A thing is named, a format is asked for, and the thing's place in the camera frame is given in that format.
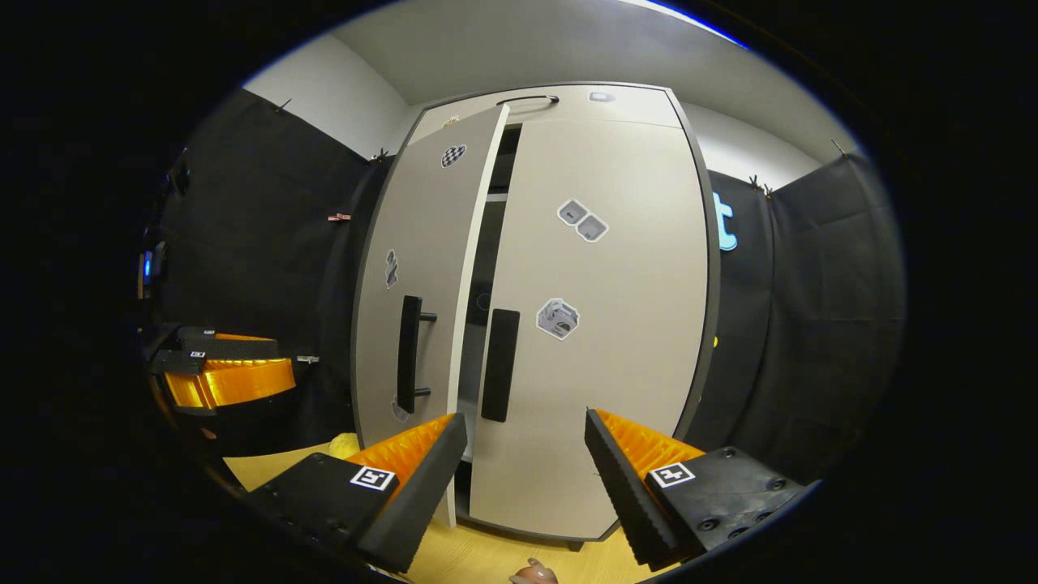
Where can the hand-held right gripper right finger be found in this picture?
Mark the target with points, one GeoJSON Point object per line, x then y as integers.
{"type": "Point", "coordinates": [620, 478]}

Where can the black device with blue light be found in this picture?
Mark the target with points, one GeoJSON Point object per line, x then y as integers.
{"type": "Point", "coordinates": [152, 264]}

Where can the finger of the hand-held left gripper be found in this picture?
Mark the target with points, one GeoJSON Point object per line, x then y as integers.
{"type": "Point", "coordinates": [235, 349]}
{"type": "Point", "coordinates": [182, 362]}

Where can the pale yellow round object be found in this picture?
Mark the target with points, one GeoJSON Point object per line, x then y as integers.
{"type": "Point", "coordinates": [345, 444]}

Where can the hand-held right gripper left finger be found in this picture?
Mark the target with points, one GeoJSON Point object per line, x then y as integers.
{"type": "Point", "coordinates": [426, 487]}

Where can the grey cabinet drawer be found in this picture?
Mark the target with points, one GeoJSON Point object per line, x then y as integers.
{"type": "Point", "coordinates": [632, 109]}

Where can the grey cabinet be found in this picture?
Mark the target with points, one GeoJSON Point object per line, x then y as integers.
{"type": "Point", "coordinates": [712, 284]}

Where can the grey cabinet door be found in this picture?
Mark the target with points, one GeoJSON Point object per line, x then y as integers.
{"type": "Point", "coordinates": [632, 365]}
{"type": "Point", "coordinates": [430, 243]}

